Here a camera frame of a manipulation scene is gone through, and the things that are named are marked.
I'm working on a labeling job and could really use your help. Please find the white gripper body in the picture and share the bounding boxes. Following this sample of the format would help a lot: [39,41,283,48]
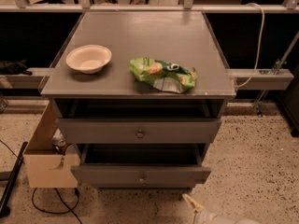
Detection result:
[192,209,221,224]

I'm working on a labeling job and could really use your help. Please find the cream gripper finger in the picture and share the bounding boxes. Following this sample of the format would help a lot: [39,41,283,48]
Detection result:
[182,194,205,213]

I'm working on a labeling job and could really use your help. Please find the grey drawer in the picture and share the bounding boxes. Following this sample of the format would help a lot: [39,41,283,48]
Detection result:
[57,119,221,144]
[71,144,211,189]

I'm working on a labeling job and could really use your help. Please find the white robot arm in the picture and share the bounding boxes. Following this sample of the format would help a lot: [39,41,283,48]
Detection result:
[182,194,261,224]

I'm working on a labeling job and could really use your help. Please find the grey drawer cabinet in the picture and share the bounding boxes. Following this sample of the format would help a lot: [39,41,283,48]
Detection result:
[40,10,237,189]

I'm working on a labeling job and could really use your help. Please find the grey top drawer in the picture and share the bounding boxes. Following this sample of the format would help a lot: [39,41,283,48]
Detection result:
[57,119,221,144]

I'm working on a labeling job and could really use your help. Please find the green chip bag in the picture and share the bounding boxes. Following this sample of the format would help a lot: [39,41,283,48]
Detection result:
[130,57,197,93]

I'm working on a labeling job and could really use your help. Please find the metal can in box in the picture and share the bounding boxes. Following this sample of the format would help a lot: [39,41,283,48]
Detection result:
[51,129,66,153]

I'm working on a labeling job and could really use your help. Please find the tan wooden box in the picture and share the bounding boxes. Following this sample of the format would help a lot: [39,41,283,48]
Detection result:
[23,104,80,188]

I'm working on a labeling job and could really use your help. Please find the white paper bowl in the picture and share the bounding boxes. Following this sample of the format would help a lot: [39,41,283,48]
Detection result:
[65,45,112,74]

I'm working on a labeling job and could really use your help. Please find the black bar on floor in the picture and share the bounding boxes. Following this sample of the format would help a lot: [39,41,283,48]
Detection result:
[0,142,28,218]

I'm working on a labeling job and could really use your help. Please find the black floor cable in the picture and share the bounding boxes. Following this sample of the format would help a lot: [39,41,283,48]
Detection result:
[31,187,84,224]

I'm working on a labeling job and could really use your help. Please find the white hanging cable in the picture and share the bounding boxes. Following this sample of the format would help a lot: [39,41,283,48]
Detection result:
[233,2,265,90]

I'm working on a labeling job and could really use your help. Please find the black object on rail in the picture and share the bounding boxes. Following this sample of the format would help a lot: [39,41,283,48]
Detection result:
[0,60,33,76]

